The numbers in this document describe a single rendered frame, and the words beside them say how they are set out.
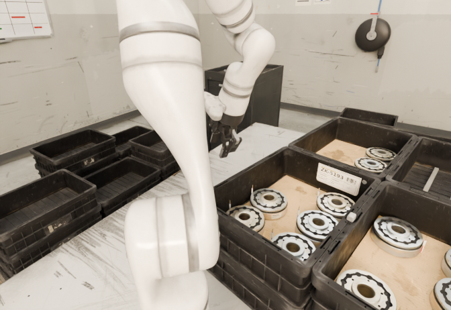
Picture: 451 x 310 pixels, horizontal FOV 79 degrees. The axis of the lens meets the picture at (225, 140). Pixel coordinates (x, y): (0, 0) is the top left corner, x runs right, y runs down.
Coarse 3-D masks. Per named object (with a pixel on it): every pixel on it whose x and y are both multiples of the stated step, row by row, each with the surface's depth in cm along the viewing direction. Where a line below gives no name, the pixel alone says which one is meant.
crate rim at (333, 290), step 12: (408, 192) 68; (372, 204) 64; (444, 204) 63; (360, 216) 59; (348, 228) 56; (336, 240) 53; (324, 252) 50; (324, 264) 48; (312, 276) 47; (324, 276) 46; (324, 288) 45; (336, 288) 44; (336, 300) 44; (348, 300) 42; (360, 300) 42
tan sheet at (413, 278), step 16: (368, 240) 66; (432, 240) 66; (352, 256) 62; (368, 256) 62; (384, 256) 62; (416, 256) 62; (432, 256) 62; (384, 272) 58; (400, 272) 58; (416, 272) 58; (432, 272) 58; (400, 288) 55; (416, 288) 55; (432, 288) 55; (400, 304) 52; (416, 304) 52
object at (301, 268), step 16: (320, 160) 83; (240, 176) 75; (368, 176) 74; (368, 192) 67; (352, 208) 62; (224, 224) 60; (240, 224) 57; (256, 240) 54; (272, 256) 52; (288, 256) 50; (320, 256) 50; (304, 272) 48
